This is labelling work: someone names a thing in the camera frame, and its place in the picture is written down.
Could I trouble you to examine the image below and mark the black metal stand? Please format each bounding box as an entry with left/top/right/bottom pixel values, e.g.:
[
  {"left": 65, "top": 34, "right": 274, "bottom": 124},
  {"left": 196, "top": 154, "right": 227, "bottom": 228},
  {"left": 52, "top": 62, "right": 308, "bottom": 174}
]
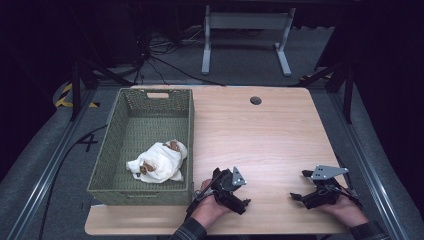
[
  {"left": 68, "top": 58, "right": 134, "bottom": 122},
  {"left": 289, "top": 61, "right": 355, "bottom": 125}
]

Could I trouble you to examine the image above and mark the cream fleece garment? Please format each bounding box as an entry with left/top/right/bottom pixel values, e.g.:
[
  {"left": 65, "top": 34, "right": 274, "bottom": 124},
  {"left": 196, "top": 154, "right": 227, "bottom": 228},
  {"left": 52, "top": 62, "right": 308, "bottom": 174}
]
[{"left": 125, "top": 139, "right": 189, "bottom": 184}]

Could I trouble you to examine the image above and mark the person's right hand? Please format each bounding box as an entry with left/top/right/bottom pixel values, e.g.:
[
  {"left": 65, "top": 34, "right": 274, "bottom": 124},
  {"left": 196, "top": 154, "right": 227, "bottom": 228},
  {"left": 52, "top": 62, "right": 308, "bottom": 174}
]
[{"left": 314, "top": 194, "right": 369, "bottom": 228}]

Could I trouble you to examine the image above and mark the person's left hand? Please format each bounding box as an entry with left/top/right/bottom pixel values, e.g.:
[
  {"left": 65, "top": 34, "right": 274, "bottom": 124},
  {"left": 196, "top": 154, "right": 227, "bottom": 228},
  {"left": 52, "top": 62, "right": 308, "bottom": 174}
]
[{"left": 190, "top": 179, "right": 234, "bottom": 230}]

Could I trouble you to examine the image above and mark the tangle of black cables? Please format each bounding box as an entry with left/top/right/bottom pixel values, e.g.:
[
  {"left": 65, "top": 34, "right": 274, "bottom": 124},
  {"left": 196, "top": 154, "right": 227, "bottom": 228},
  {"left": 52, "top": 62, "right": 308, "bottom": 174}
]
[{"left": 133, "top": 28, "right": 228, "bottom": 88}]

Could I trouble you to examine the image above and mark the aluminium floor rail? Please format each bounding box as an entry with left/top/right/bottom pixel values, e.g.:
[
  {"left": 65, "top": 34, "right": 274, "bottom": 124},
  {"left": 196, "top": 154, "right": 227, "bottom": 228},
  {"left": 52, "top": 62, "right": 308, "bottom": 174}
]
[
  {"left": 328, "top": 91, "right": 411, "bottom": 240},
  {"left": 6, "top": 89, "right": 98, "bottom": 240}
]

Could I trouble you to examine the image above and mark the yellow black hazard tape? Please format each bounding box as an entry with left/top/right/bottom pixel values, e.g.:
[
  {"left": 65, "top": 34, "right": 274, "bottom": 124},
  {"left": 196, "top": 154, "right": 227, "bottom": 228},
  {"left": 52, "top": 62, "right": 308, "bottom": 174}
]
[{"left": 54, "top": 82, "right": 101, "bottom": 109}]

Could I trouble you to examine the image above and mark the grey metal desk frame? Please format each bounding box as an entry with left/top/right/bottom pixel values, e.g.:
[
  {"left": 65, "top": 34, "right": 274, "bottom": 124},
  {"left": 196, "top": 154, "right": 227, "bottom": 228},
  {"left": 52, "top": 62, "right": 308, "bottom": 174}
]
[{"left": 201, "top": 4, "right": 297, "bottom": 77}]

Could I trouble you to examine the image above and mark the black floor cable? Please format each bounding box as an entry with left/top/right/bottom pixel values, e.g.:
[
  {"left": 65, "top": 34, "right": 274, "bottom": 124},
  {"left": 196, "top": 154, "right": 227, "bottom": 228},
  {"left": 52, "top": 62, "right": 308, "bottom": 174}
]
[{"left": 38, "top": 123, "right": 109, "bottom": 240}]

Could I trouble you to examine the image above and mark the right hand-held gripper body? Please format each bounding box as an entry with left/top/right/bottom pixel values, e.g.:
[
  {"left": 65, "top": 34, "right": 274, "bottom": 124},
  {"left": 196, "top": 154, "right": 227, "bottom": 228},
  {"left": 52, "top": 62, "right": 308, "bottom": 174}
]
[{"left": 301, "top": 165, "right": 349, "bottom": 210}]

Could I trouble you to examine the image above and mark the green woven basket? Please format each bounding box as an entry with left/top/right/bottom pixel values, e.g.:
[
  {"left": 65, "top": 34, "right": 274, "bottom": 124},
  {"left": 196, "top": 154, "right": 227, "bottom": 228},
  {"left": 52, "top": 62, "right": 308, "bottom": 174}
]
[{"left": 87, "top": 87, "right": 195, "bottom": 207}]

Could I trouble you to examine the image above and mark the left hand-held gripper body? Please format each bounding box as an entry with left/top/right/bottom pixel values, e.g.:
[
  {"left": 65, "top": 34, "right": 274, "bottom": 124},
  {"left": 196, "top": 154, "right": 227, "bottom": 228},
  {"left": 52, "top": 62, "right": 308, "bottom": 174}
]
[{"left": 211, "top": 166, "right": 248, "bottom": 215}]

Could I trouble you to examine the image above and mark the left hand-held gripper cable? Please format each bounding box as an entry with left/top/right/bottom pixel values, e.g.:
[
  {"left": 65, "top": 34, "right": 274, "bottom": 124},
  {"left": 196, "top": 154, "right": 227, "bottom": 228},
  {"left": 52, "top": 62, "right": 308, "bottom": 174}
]
[{"left": 184, "top": 171, "right": 218, "bottom": 221}]

